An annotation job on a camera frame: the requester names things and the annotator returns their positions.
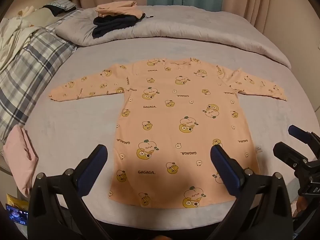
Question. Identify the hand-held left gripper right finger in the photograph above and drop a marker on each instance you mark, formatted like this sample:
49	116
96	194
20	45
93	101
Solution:
223	170

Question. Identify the white crumpled cloth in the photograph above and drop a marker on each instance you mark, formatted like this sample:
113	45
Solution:
15	37

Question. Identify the person's right hand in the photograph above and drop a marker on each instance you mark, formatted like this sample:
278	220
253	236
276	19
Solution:
301	205

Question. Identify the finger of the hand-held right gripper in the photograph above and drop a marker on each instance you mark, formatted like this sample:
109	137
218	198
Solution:
287	152
295	130

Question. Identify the folded peach clothes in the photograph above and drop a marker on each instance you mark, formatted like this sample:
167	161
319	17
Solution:
117	9

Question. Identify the peach printed long-sleeve shirt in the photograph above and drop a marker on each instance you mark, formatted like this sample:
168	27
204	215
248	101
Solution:
180	120

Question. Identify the folded pink cloth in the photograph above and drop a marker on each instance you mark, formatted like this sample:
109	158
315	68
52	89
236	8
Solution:
18	155

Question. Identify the dark navy clothes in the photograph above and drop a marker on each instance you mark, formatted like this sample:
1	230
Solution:
110	26

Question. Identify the yellow packet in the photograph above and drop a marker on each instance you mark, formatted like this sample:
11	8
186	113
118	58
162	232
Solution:
13	200

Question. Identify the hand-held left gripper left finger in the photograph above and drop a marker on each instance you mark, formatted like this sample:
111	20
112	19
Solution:
93	170

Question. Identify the grey duvet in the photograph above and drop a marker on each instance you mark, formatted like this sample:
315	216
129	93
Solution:
180	27

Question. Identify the smartphone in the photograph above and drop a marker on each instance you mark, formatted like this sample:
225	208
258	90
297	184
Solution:
17	215

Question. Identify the striped pillow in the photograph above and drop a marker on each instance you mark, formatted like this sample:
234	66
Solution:
61	5

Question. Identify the plaid blanket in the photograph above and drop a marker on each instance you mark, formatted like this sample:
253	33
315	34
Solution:
30	62

